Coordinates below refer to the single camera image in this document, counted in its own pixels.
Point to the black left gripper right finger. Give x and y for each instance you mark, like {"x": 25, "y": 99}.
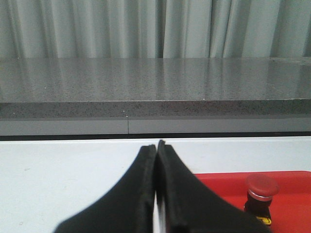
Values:
{"x": 186, "y": 205}

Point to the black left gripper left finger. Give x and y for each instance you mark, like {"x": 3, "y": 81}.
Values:
{"x": 127, "y": 207}

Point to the red mushroom push button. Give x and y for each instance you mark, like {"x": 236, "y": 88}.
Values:
{"x": 260, "y": 192}

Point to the red plastic tray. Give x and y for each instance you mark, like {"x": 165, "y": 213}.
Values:
{"x": 290, "y": 208}

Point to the grey granite counter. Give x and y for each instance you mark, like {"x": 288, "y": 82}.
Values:
{"x": 88, "y": 96}

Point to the grey pleated curtain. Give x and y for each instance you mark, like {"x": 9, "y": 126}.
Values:
{"x": 155, "y": 28}

